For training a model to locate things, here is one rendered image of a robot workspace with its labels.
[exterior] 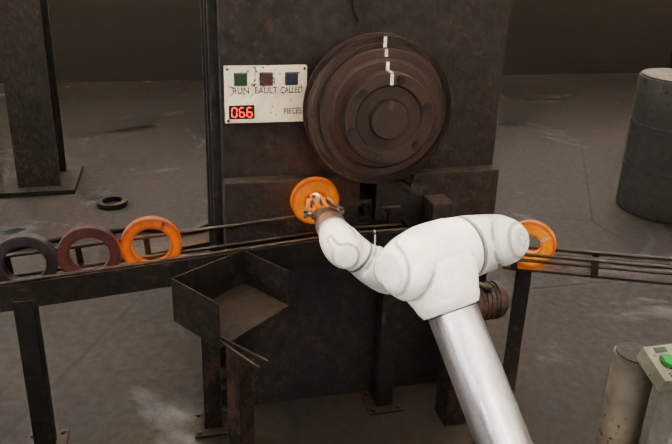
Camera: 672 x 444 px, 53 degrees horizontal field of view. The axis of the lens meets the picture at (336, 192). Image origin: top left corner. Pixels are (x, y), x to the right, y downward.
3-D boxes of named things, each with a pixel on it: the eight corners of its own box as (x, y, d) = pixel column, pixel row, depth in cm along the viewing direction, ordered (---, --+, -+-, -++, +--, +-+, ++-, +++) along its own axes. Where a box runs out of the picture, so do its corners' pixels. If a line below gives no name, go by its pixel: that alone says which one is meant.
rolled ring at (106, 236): (113, 222, 206) (113, 218, 209) (49, 234, 203) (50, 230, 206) (126, 275, 213) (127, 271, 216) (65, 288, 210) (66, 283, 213)
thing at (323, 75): (302, 180, 220) (304, 33, 204) (438, 173, 231) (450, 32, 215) (305, 187, 214) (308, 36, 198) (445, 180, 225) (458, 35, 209)
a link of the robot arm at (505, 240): (472, 207, 153) (427, 218, 146) (536, 202, 138) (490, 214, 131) (481, 264, 154) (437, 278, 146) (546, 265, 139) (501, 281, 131)
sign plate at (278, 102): (224, 122, 217) (223, 65, 210) (305, 119, 223) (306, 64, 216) (225, 123, 215) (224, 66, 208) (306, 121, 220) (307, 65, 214)
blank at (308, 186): (288, 179, 216) (289, 183, 213) (335, 172, 219) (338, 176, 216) (292, 223, 222) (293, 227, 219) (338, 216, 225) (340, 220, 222)
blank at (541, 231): (521, 269, 228) (519, 273, 226) (500, 228, 227) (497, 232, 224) (565, 253, 220) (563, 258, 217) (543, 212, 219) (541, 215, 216)
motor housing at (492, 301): (425, 407, 252) (436, 278, 234) (479, 400, 257) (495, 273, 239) (437, 430, 241) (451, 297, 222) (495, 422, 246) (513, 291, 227)
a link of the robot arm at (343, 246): (308, 236, 194) (341, 259, 199) (320, 263, 180) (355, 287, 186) (333, 208, 192) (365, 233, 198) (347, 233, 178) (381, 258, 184)
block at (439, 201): (416, 255, 245) (421, 192, 236) (437, 253, 246) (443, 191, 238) (427, 268, 235) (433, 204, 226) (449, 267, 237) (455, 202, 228)
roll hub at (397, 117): (338, 161, 210) (342, 70, 200) (424, 157, 216) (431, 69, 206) (343, 167, 205) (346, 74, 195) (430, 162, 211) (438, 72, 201)
